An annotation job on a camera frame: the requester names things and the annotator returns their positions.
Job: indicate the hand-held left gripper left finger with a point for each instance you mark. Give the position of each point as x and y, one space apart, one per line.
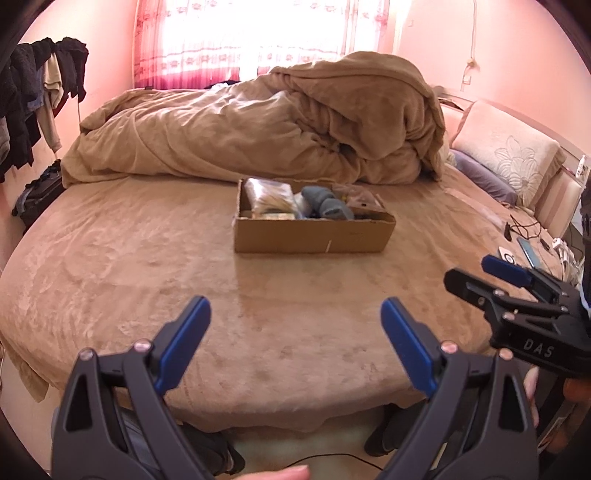
184 341

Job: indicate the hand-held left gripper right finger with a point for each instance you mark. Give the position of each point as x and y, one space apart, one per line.
408 341

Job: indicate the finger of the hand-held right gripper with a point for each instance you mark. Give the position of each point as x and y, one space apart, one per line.
471 288
505 270

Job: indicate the grey knitted socks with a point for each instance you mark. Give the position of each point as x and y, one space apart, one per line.
337 210

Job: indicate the cardboard box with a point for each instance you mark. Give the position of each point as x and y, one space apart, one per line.
300 235

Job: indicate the yellow cartoon tissue pack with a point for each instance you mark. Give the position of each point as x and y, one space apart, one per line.
274 215

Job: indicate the clear bag of yellow snacks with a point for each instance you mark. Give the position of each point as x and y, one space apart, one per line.
268 196

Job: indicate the person's right hand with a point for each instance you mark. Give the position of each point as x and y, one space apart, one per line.
531 397

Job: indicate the person's left hand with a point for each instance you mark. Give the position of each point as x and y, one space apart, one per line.
277 474

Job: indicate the smartphone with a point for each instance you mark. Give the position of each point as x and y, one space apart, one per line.
528 251

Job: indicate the white power strip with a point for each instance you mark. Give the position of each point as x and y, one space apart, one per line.
562 245

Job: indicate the round bed with brown sheet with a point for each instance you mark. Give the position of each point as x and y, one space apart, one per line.
138 267

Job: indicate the padded bed headboard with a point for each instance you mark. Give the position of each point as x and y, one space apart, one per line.
558 198

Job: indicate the black shoe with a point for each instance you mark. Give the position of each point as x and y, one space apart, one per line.
392 429
212 447

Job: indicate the purple pillow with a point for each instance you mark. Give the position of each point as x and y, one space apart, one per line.
480 177

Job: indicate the cream floral pillow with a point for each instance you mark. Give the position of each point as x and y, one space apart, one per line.
508 157

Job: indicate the small white bottle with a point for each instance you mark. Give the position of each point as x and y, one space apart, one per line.
582 167

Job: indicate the black bag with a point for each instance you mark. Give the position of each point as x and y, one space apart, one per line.
37 194

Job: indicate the brown fleece blanket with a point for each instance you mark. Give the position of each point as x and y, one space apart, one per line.
231 120

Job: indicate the pink patterned curtain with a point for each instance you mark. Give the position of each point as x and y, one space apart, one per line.
175 60

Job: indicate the hanging dark clothes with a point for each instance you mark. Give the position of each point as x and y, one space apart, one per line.
23 92

